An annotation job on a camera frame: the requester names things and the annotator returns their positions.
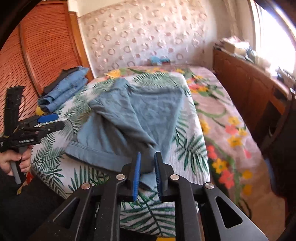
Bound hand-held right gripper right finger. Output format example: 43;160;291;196
154;152;269;241

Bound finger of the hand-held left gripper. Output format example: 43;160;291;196
30;120;65;134
25;113;59;127

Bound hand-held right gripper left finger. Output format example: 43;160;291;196
28;152;142;241

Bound grey-blue pants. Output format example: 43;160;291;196
65;77;185;192

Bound person's left hand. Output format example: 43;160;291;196
0;148;32;176

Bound stack of folded blue jeans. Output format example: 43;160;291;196
38;66;90;113

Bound wooden louvered wardrobe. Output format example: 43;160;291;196
0;0;95;142

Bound floral blanket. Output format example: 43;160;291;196
97;65;287;232

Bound person's dark clothing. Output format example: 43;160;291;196
0;170;71;241

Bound small blue box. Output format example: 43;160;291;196
149;56;172;66

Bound wooden cabinet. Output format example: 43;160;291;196
212;47;296;151

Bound sheer curtain with circles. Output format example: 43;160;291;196
79;0;253;77

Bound pile of clutter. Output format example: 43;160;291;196
214;35;296;90

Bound bright window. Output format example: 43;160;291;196
251;0;296;77

